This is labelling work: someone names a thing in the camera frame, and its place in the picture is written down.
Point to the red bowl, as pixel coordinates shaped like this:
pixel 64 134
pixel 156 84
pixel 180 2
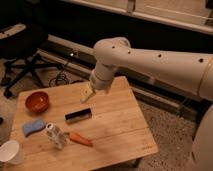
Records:
pixel 37 102

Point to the black office chair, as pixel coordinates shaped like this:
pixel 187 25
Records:
pixel 20 37

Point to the white paper cup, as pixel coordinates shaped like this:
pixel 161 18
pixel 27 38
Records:
pixel 11 152

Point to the wooden table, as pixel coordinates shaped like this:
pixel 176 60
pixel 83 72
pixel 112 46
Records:
pixel 117 129

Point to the orange toy carrot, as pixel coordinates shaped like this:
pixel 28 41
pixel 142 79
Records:
pixel 75 137

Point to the black whiteboard eraser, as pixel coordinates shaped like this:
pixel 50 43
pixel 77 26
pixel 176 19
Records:
pixel 78 115

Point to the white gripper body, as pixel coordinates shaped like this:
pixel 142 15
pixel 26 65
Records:
pixel 100 80

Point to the blue sponge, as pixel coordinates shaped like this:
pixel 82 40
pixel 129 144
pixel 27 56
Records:
pixel 32 127

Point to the clear plastic bottle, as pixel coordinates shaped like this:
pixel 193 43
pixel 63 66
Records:
pixel 55 135

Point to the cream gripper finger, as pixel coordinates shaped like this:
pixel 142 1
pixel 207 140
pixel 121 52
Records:
pixel 87 93

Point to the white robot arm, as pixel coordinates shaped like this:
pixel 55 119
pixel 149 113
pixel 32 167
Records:
pixel 190 72

